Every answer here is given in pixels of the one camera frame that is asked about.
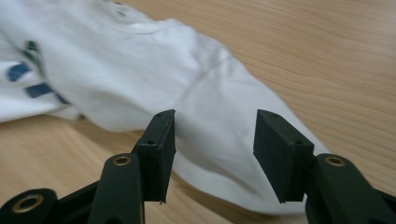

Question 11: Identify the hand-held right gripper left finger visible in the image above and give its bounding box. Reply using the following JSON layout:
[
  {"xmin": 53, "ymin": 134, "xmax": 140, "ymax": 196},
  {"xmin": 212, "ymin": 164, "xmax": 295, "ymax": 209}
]
[{"xmin": 132, "ymin": 108, "xmax": 177, "ymax": 205}]

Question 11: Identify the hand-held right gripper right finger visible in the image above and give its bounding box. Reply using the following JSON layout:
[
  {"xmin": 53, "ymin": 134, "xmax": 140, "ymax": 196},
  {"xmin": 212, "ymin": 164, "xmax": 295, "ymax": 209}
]
[{"xmin": 252, "ymin": 108, "xmax": 316, "ymax": 204}]

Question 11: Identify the white printed t-shirt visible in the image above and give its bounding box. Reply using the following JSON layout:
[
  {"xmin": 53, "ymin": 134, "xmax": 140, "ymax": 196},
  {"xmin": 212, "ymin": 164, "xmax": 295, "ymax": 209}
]
[{"xmin": 0, "ymin": 0, "xmax": 331, "ymax": 217}]

